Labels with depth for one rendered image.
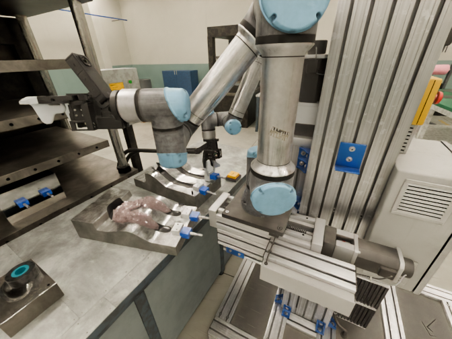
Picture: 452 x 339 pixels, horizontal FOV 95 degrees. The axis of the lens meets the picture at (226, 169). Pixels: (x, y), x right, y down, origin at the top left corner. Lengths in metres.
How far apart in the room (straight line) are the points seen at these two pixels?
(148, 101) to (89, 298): 0.73
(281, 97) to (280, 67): 0.06
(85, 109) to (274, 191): 0.47
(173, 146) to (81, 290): 0.69
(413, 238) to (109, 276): 1.08
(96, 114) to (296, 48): 0.45
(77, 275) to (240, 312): 0.89
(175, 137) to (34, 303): 0.73
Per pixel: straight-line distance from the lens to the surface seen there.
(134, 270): 0.98
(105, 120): 0.57
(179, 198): 1.20
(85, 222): 1.12
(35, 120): 1.50
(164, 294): 1.23
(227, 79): 0.59
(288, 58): 0.46
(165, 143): 0.52
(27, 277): 1.04
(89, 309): 0.95
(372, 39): 0.74
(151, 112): 0.50
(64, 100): 0.58
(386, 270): 0.83
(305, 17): 0.44
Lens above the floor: 1.54
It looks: 29 degrees down
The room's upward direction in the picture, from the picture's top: 2 degrees counter-clockwise
